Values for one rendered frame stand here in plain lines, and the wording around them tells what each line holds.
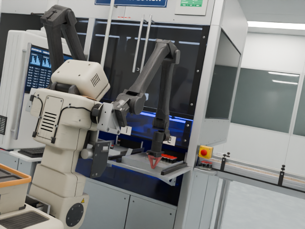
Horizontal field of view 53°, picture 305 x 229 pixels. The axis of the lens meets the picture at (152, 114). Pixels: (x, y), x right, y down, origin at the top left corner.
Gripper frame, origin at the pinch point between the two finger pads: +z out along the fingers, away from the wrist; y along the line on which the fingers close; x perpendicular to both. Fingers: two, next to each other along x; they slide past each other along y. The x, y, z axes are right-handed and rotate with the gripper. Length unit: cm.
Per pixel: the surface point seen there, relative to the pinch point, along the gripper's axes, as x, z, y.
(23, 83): 86, -33, -18
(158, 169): -3.0, 0.7, 0.7
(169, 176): -10.4, 2.6, 0.7
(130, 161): 14.4, 0.3, 0.8
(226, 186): -32, 12, 53
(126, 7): 57, -99, 37
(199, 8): 2, -100, 36
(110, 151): 35.2, 0.4, 12.0
